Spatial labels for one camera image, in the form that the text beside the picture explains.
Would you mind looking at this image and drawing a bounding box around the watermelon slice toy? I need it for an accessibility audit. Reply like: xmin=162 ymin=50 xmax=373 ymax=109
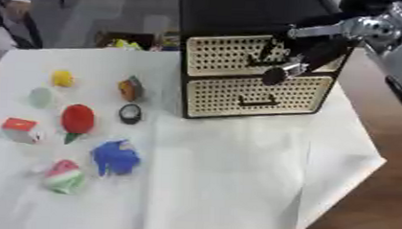
xmin=42 ymin=158 xmax=89 ymax=195

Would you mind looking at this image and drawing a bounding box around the red and white cube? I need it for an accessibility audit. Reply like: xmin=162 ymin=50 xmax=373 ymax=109
xmin=0 ymin=116 xmax=46 ymax=146

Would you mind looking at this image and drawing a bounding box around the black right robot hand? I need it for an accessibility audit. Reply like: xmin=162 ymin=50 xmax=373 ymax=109
xmin=258 ymin=14 xmax=361 ymax=90

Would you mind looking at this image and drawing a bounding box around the black cabinet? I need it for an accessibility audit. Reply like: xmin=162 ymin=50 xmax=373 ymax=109
xmin=172 ymin=0 xmax=361 ymax=126

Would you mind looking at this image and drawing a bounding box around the dark box with toys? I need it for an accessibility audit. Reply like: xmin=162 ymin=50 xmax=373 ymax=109
xmin=94 ymin=29 xmax=183 ymax=54

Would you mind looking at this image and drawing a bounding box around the black drawer handle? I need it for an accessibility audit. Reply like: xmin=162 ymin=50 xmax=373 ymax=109
xmin=244 ymin=53 xmax=292 ymax=69
xmin=235 ymin=93 xmax=282 ymax=108

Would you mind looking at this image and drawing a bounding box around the person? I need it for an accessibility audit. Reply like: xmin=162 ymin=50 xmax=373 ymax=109
xmin=0 ymin=0 xmax=46 ymax=51

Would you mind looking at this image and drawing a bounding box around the black and white ring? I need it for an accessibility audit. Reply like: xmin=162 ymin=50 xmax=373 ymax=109
xmin=117 ymin=103 xmax=145 ymax=126

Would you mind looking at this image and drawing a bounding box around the red toy strawberry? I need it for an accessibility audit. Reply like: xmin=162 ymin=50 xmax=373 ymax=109
xmin=59 ymin=103 xmax=98 ymax=147

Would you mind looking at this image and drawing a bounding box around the pale green round toy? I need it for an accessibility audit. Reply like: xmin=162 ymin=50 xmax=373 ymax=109
xmin=27 ymin=86 xmax=56 ymax=110

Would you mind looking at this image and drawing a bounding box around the blue soft toy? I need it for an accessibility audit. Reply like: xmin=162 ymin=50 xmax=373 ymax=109
xmin=90 ymin=139 xmax=144 ymax=178

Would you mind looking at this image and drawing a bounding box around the pale pierced drawer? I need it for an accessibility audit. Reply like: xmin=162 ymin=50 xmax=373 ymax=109
xmin=184 ymin=71 xmax=336 ymax=123
xmin=183 ymin=32 xmax=348 ymax=82

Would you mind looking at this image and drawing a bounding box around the orange and green toy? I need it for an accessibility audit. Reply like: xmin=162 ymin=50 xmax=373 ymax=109
xmin=115 ymin=74 xmax=145 ymax=103

